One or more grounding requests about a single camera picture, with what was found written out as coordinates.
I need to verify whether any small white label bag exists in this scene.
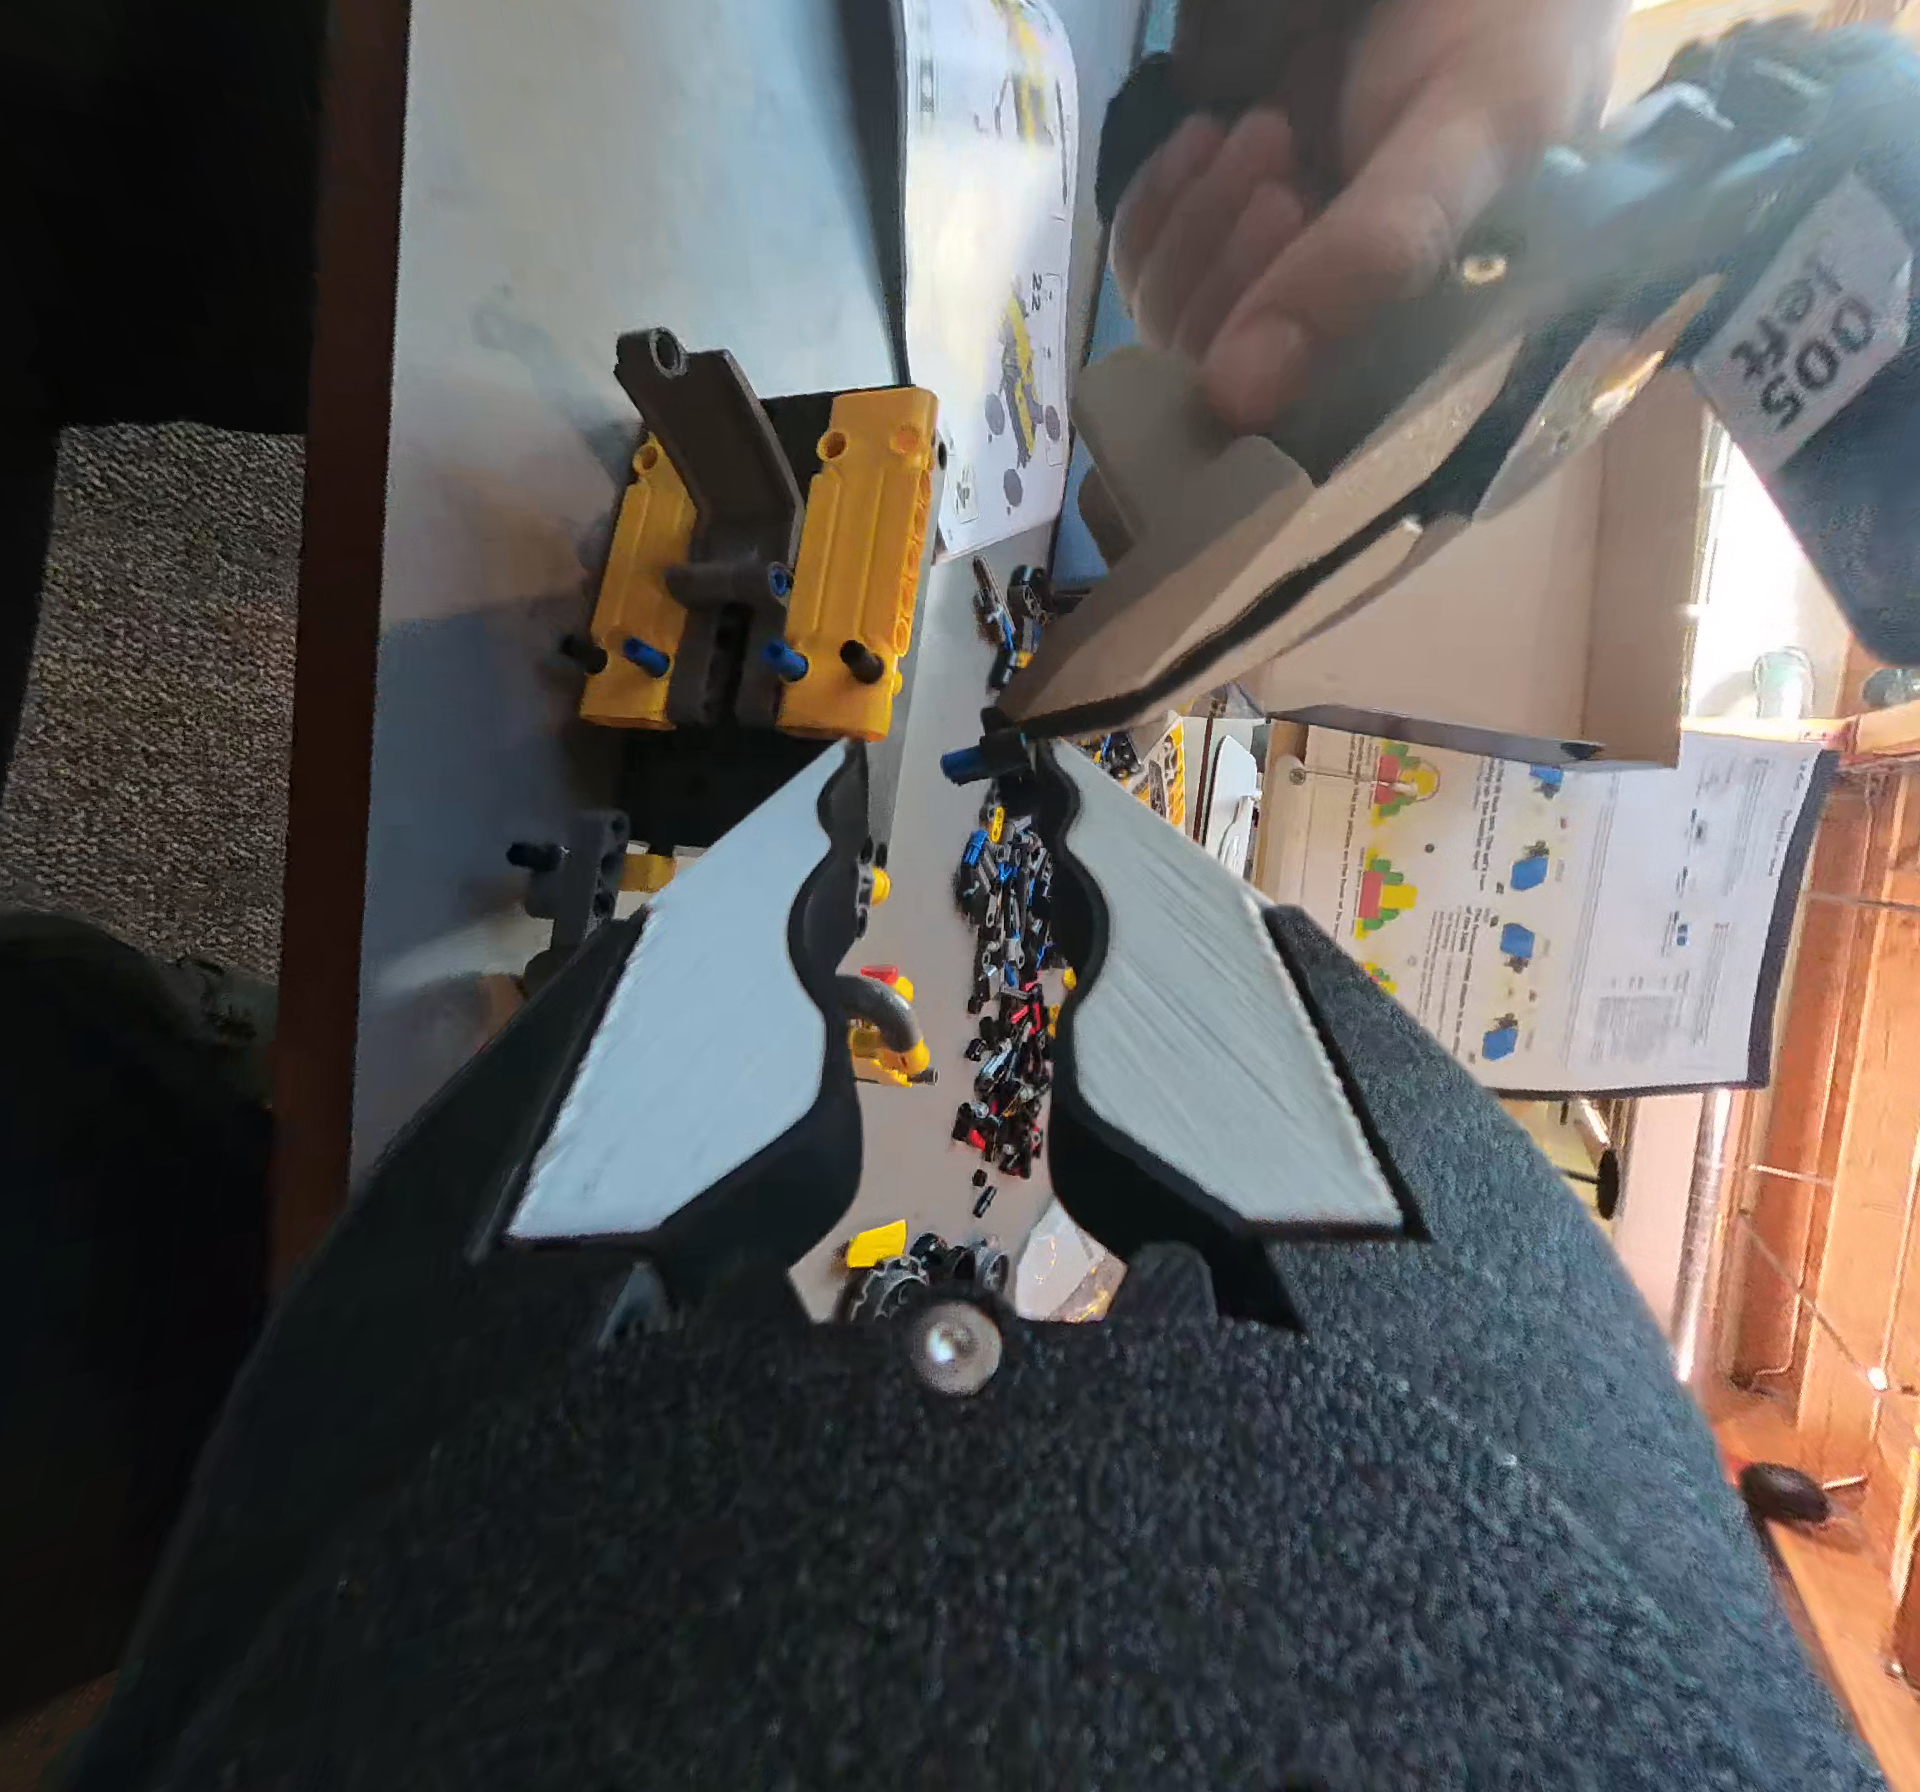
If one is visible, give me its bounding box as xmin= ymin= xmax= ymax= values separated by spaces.
xmin=1022 ymin=1207 xmax=1130 ymax=1324

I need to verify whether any yellow printed leaflet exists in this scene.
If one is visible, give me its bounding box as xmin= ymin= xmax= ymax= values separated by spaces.
xmin=1131 ymin=714 xmax=1201 ymax=835

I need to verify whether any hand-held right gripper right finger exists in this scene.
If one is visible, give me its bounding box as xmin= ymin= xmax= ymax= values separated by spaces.
xmin=1035 ymin=742 xmax=1412 ymax=1270

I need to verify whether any grey desk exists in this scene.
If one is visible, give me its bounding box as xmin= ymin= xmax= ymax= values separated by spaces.
xmin=351 ymin=0 xmax=1157 ymax=1321

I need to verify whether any open instruction booklet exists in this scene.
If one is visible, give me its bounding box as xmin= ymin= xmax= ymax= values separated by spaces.
xmin=831 ymin=0 xmax=1086 ymax=564

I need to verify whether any black connector with blue pin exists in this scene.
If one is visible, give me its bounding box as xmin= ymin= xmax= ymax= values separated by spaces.
xmin=943 ymin=714 xmax=1041 ymax=787

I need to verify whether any yellow black brick vehicle model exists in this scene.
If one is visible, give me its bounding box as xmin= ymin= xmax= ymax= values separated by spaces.
xmin=507 ymin=326 xmax=951 ymax=1091

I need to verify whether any pile of black red pins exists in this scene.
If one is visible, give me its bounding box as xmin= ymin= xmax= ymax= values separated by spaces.
xmin=951 ymin=985 xmax=1070 ymax=1217

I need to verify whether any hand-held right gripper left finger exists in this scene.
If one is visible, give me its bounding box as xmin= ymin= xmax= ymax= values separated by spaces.
xmin=504 ymin=742 xmax=876 ymax=1267

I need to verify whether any pile of blue grey brick parts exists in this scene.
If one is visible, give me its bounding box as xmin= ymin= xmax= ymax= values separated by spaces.
xmin=959 ymin=553 xmax=1186 ymax=985

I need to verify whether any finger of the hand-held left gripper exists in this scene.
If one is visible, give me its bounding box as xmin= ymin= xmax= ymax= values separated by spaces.
xmin=999 ymin=342 xmax=1528 ymax=736
xmin=1029 ymin=524 xmax=1445 ymax=751

